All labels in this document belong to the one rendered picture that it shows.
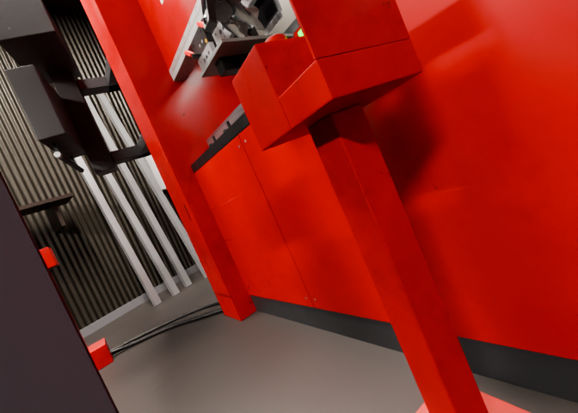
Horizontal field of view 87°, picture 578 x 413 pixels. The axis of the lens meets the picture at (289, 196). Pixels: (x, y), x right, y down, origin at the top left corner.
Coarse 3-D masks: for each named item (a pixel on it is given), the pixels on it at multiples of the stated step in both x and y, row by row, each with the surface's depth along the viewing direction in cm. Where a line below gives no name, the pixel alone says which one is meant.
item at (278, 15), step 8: (264, 0) 99; (272, 0) 96; (264, 8) 100; (272, 8) 97; (280, 8) 97; (264, 16) 101; (272, 16) 99; (280, 16) 97; (264, 24) 103; (272, 24) 101
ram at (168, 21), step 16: (144, 0) 158; (176, 0) 134; (192, 0) 125; (160, 16) 151; (176, 16) 139; (160, 32) 158; (176, 32) 144; (192, 32) 134; (160, 48) 165; (176, 48) 150; (192, 48) 143; (176, 64) 157; (192, 64) 157; (176, 80) 167
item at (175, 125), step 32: (96, 0) 153; (128, 0) 162; (96, 32) 170; (128, 32) 159; (128, 64) 156; (160, 64) 165; (128, 96) 169; (160, 96) 162; (192, 96) 171; (224, 96) 183; (160, 128) 159; (192, 128) 168; (160, 160) 167; (192, 160) 165; (192, 192) 162; (192, 224) 165; (224, 256) 165; (224, 288) 164
